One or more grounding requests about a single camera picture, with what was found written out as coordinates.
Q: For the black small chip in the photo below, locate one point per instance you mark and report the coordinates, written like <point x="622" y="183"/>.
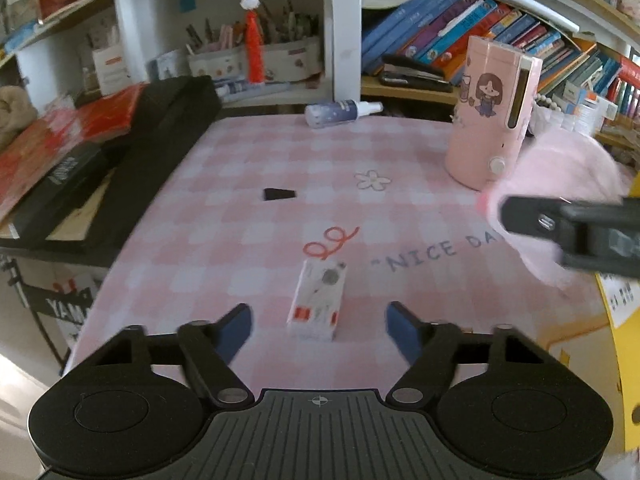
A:
<point x="272" y="194"/>

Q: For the spray bottle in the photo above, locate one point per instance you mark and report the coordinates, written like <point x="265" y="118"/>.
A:
<point x="328" y="114"/>

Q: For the red tassel ornament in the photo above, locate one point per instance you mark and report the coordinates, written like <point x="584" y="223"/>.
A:
<point x="253" y="42"/>

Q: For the white bookshelf frame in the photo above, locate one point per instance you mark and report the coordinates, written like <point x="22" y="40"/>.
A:
<point x="148" y="28"/>

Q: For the pink humidifier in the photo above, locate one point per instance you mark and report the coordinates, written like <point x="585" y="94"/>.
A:
<point x="495" y="104"/>

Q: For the black flat box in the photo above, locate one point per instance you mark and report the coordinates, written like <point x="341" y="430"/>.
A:
<point x="62" y="190"/>

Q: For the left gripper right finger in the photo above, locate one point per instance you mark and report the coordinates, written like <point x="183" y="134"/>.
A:
<point x="429" y="350"/>

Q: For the white red small box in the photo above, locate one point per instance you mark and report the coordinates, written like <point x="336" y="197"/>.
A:
<point x="317" y="301"/>

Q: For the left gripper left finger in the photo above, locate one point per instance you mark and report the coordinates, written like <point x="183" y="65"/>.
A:
<point x="208" y="349"/>

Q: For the black keyboard case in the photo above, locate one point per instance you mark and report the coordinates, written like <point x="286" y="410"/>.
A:
<point x="170" y="117"/>

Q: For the beige folded cloth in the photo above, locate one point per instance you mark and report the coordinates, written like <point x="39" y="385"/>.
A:
<point x="16" y="114"/>

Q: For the pink pig plush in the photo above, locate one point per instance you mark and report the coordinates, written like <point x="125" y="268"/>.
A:
<point x="558" y="164"/>

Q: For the red patterned paper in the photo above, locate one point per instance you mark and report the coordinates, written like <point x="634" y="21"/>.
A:
<point x="44" y="143"/>

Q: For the yellow cardboard box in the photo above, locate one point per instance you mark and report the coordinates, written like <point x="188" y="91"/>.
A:
<point x="620" y="298"/>

